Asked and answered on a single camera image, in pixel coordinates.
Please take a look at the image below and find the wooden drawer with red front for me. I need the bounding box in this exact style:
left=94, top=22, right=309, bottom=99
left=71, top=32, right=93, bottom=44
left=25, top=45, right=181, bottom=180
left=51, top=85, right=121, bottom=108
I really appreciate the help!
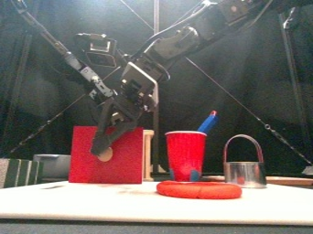
left=67, top=125, right=146, bottom=185

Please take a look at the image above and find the flat red dough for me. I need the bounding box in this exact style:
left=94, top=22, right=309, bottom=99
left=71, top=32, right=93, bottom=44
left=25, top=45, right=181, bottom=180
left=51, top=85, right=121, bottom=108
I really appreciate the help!
left=156, top=180, right=244, bottom=200

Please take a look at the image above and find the red plastic cup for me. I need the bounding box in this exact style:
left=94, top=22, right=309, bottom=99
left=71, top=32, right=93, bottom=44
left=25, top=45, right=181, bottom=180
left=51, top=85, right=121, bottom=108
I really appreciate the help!
left=164, top=130, right=208, bottom=183

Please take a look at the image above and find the blue plastic spatula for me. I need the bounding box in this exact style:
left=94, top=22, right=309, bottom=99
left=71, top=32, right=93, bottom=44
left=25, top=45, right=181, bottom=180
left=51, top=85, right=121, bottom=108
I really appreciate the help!
left=197, top=113, right=221, bottom=135

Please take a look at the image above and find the white cutting board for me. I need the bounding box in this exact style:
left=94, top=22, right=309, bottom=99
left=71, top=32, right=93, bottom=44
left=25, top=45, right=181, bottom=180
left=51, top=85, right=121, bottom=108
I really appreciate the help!
left=0, top=180, right=313, bottom=227

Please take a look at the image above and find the vertical metal frame post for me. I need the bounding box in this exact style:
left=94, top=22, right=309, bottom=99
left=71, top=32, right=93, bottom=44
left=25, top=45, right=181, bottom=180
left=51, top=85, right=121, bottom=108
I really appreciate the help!
left=152, top=0, right=162, bottom=176

